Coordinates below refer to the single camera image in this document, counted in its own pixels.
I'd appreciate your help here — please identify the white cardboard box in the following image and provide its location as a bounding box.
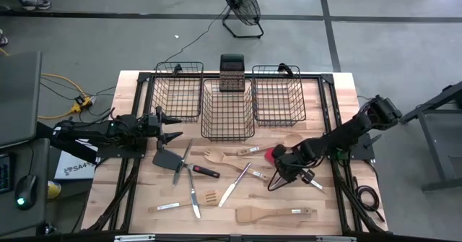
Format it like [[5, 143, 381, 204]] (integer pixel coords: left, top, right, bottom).
[[53, 150, 97, 181]]

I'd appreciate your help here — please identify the grey computer monitor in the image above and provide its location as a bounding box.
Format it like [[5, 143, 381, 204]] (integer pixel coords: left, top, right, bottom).
[[0, 51, 43, 150]]

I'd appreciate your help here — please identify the black office desk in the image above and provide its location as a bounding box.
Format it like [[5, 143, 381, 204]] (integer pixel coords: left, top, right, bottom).
[[0, 137, 51, 238]]

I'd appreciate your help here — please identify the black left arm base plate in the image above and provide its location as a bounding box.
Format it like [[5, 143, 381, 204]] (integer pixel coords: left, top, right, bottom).
[[96, 131, 149, 160]]

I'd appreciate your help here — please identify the black computer mouse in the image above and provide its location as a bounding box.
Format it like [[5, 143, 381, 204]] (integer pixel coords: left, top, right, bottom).
[[14, 174, 38, 211]]

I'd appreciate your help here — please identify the thin black floor cable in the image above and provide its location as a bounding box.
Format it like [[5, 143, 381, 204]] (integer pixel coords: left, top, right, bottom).
[[39, 81, 116, 126]]

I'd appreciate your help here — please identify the black floor fan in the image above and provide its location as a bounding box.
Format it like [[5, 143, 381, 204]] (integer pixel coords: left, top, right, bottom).
[[217, 0, 265, 40]]

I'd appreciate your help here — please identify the wooden spoon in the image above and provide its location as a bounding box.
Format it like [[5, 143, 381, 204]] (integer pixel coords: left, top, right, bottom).
[[236, 133, 304, 157]]

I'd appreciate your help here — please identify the slotted wooden spatula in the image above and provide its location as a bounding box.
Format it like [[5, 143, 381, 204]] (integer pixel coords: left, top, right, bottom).
[[147, 189, 222, 215]]

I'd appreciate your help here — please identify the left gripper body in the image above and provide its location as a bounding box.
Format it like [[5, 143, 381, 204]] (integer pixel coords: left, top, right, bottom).
[[142, 105, 165, 152]]

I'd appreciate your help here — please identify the wooden spork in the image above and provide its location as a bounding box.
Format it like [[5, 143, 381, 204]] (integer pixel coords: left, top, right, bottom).
[[203, 147, 271, 182]]

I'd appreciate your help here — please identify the black spatula red-black handle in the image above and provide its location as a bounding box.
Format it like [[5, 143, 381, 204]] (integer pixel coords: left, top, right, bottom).
[[152, 147, 221, 179]]

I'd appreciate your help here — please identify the black wire basket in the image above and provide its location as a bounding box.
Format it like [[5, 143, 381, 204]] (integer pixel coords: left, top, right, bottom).
[[200, 77, 256, 142], [251, 64, 307, 127], [149, 61, 205, 124]]

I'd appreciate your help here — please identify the black keyboard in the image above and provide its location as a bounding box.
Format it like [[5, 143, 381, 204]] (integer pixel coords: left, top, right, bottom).
[[0, 152, 16, 195]]

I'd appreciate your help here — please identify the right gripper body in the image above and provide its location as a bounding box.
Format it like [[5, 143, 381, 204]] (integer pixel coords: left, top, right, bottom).
[[272, 143, 315, 185]]

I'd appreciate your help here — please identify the black fan power cable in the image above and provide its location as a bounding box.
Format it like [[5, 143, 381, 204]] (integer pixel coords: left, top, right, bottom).
[[154, 5, 230, 72]]

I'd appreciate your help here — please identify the coiled black cable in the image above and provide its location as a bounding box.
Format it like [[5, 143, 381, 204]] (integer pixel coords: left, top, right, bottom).
[[352, 160, 386, 224]]

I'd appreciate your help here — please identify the black metal table frame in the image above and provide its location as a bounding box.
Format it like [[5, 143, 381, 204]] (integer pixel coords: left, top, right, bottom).
[[86, 71, 389, 235]]

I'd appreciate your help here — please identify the yellow cup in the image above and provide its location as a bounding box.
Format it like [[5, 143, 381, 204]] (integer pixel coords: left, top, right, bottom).
[[46, 180, 62, 200]]

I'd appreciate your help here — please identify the black metal bar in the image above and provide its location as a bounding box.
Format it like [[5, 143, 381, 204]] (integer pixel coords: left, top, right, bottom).
[[35, 121, 100, 165]]

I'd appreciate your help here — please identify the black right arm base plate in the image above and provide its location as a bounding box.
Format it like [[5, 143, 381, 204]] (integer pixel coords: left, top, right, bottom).
[[323, 131, 376, 162]]

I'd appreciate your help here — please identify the black metal stand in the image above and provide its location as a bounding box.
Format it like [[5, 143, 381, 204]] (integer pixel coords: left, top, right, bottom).
[[398, 79, 462, 193]]

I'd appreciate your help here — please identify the yellow black power strip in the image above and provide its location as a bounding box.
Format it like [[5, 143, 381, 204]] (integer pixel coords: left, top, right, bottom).
[[70, 94, 94, 115]]

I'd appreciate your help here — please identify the yellow extension cable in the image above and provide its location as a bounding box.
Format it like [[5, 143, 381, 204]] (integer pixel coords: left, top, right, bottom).
[[0, 48, 91, 121]]

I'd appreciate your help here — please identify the silver aluminium bar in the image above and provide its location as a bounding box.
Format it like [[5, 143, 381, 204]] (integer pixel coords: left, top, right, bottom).
[[113, 234, 157, 242], [315, 235, 357, 242]]

